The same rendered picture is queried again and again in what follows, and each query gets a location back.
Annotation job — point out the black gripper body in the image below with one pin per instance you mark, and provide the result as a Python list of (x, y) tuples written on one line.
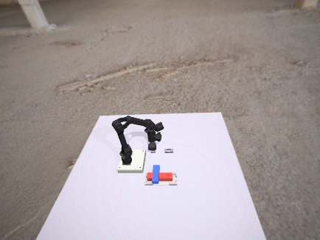
[(152, 145)]

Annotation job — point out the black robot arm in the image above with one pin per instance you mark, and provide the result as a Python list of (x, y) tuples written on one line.
[(126, 151)]

